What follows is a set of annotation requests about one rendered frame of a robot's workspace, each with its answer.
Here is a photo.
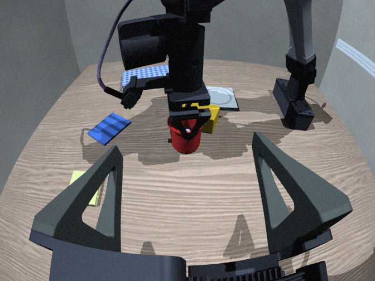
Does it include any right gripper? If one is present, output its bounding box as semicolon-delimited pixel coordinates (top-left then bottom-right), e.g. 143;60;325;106
120;57;211;140

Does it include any red cup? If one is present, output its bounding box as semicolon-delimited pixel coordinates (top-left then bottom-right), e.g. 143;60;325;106
167;117;203;153

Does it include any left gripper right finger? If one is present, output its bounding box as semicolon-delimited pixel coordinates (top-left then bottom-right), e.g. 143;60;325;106
252;132;353;254

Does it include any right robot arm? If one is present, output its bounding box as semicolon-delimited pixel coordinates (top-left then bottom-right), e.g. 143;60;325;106
117;0;316;119

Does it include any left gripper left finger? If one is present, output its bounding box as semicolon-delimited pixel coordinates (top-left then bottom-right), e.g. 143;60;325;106
31;146;123;252

